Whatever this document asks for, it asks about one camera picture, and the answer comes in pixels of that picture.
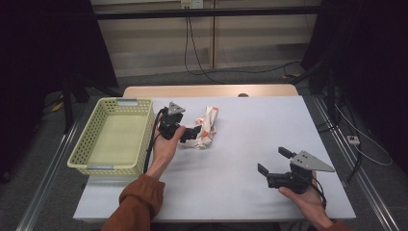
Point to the white table cover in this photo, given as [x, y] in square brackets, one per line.
[231, 173]

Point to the black horizontal bar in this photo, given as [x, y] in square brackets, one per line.
[224, 12]

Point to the white orange patterned cloth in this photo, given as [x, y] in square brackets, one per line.
[207, 123]

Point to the person's right hand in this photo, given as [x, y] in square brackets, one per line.
[309, 203]

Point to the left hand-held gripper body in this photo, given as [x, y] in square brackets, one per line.
[169, 123]

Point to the wooden table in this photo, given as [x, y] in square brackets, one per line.
[192, 90]

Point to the white power adapter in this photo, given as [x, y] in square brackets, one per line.
[353, 140]

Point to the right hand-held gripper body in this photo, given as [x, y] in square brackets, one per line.
[298, 181]

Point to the person's left hand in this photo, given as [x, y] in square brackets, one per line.
[163, 154]

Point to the aluminium floor rail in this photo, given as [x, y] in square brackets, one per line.
[369, 179]
[48, 179]

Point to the black stand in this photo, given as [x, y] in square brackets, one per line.
[327, 93]
[72, 102]

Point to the yellow-green perforated plastic basket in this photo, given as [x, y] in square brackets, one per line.
[118, 141]

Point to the black curtain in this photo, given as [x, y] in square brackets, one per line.
[369, 64]
[38, 64]

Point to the white wall socket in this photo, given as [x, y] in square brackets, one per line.
[191, 3]

